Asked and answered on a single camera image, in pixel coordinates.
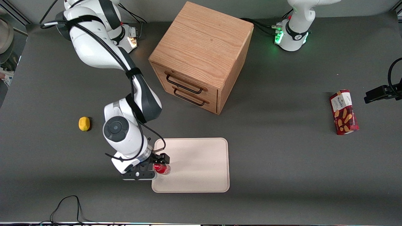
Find dark grey table mat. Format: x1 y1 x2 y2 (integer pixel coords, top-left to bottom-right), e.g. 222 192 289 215
0 11 402 224

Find black left gripper cable loop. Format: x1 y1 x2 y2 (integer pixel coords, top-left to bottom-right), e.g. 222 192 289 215
388 57 402 92

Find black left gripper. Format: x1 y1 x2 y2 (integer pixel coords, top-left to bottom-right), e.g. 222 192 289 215
364 84 402 104

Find black cable along right arm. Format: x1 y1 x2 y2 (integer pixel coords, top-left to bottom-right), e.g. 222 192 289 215
40 0 166 162

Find red wafer box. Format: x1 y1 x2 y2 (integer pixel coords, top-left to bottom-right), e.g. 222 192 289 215
329 89 360 136

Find thin black looped floor cable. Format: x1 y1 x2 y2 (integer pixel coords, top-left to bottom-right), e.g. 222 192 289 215
50 195 95 225

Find yellow lemon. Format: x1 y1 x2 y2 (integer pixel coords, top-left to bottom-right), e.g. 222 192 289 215
78 116 90 132

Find beige plastic tray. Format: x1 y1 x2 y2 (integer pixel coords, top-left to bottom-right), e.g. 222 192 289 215
151 137 230 193

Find wooden drawer with short handle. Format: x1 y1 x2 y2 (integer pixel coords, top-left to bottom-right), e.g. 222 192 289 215
157 82 218 114

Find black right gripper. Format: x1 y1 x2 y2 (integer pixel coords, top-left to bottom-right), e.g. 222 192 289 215
122 153 170 180

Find black right arm base cables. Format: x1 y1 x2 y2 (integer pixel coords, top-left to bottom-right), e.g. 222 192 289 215
119 6 148 24

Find grey beige round object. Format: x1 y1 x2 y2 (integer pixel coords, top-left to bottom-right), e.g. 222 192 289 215
0 18 15 65

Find wooden drawer with long handle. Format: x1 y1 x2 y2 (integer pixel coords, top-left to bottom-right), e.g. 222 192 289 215
151 62 219 101

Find wooden drawer cabinet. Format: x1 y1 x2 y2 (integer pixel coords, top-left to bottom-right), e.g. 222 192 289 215
148 1 254 115

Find red coke bottle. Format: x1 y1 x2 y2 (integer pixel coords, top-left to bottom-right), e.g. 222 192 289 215
153 163 171 175

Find black arm base cables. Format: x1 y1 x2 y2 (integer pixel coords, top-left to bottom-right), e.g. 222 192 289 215
240 9 294 36
119 6 148 24

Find long black drawer handle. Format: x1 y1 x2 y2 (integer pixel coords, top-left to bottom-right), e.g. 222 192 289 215
166 74 204 94

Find black left arm base cables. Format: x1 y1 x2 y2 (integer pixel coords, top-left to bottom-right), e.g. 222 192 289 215
240 9 294 36

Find white blue shoe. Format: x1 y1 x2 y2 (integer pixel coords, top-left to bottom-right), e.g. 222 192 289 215
0 70 15 86

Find short black drawer handle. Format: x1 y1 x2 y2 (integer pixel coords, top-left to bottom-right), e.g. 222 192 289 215
173 88 206 107

